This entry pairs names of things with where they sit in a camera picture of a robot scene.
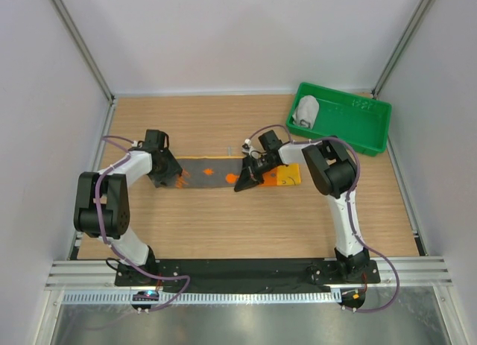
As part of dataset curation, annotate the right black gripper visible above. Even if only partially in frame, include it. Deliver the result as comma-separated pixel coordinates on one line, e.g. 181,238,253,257
236,154,278,192

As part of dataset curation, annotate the grey orange towel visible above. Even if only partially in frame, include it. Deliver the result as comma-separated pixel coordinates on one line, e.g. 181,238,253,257
168,156,302,189

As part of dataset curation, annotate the grey panda towel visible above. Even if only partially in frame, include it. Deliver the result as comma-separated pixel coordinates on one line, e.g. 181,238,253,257
292,95,320,129

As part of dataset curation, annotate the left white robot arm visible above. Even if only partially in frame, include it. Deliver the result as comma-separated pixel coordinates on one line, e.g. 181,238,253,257
73,129,183,285

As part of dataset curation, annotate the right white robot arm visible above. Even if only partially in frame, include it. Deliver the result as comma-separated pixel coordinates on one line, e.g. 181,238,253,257
234,130,370,282

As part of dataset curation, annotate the green plastic tray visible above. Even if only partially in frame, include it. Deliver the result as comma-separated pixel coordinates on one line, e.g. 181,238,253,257
286,82,392,156

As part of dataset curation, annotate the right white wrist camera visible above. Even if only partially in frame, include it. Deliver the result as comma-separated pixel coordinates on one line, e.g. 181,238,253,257
241,139,256,155

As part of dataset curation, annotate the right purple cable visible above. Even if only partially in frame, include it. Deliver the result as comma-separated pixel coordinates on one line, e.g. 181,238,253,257
247,124,402,315

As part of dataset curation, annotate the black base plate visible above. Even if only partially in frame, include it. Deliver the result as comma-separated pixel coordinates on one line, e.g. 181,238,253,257
114,257,381,294

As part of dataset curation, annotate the white slotted cable duct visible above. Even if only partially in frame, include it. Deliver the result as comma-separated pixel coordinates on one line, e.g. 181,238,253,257
62,289,341,306

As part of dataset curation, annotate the left aluminium frame post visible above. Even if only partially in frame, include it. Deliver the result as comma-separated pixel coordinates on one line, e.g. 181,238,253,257
49,0,115,104

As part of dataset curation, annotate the aluminium frame post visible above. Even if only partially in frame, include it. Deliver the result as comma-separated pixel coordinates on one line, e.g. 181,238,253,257
49,0,115,104
371,0,435,100

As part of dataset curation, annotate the right aluminium frame post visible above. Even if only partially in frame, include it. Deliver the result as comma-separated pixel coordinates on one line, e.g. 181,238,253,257
371,0,435,100

